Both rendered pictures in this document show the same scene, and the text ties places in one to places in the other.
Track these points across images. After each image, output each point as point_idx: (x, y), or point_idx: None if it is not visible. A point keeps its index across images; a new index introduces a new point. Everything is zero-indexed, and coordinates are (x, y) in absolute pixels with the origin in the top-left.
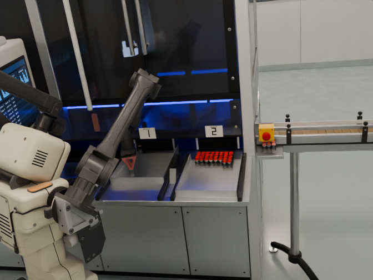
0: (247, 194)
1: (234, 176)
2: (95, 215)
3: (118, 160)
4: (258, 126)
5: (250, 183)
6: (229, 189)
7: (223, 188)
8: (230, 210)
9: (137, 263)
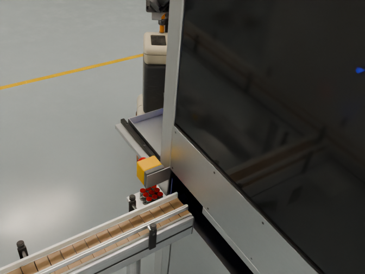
0: (122, 131)
1: (152, 145)
2: (145, 10)
3: (154, 2)
4: (156, 158)
5: (130, 143)
6: (142, 130)
7: (148, 129)
8: None
9: None
